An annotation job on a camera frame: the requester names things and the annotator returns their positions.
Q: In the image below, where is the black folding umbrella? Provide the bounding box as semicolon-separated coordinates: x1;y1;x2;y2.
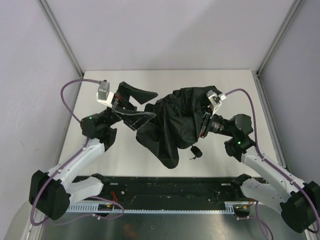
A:
136;85;222;169

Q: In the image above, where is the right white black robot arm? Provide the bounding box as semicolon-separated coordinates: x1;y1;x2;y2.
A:
200;107;320;233

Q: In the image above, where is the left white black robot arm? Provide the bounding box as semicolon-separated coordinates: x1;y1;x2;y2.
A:
28;79;158;226

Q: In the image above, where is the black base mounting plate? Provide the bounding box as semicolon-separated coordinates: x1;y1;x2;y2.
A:
98;176;252;211

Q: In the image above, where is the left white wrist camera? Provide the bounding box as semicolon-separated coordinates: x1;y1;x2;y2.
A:
96;80;115;109

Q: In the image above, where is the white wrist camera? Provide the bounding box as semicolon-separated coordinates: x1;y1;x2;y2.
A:
96;80;115;109
206;90;226;115

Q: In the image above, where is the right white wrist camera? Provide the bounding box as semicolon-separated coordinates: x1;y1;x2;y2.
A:
206;90;226;115

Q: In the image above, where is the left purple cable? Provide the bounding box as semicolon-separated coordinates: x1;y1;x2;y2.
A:
29;78;102;226

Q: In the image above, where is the purple cable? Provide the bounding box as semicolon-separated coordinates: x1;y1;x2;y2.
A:
223;88;318;233
29;78;102;226

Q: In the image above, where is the right aluminium frame post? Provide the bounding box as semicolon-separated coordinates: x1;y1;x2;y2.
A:
256;0;305;76

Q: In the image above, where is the aluminium frame post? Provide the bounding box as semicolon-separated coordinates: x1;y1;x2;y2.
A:
256;0;305;76
36;0;84;77

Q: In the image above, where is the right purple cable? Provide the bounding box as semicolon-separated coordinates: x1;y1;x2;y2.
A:
223;88;318;233

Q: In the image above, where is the grey slotted cable duct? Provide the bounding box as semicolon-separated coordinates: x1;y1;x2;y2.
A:
67;202;237;213

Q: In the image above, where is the left aluminium frame post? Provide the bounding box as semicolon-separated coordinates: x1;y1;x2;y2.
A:
36;0;84;77

